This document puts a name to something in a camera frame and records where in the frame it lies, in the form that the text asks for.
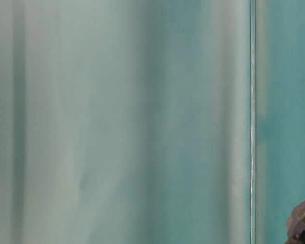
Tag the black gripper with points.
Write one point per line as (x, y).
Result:
(296, 225)

